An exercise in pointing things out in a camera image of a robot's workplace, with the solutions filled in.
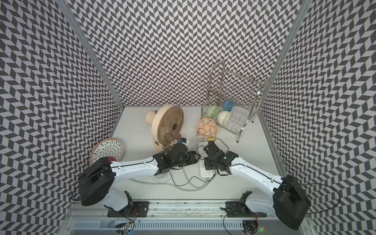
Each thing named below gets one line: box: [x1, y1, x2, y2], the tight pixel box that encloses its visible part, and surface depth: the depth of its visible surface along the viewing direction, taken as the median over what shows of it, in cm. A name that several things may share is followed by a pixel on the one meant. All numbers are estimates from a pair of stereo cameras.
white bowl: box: [215, 110, 232, 126], surface depth 98 cm
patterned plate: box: [90, 138, 124, 165], surface depth 93 cm
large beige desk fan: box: [145, 104, 185, 152], surface depth 76 cm
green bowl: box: [205, 105, 220, 119], surface depth 101 cm
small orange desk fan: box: [196, 117, 218, 139], surface depth 98 cm
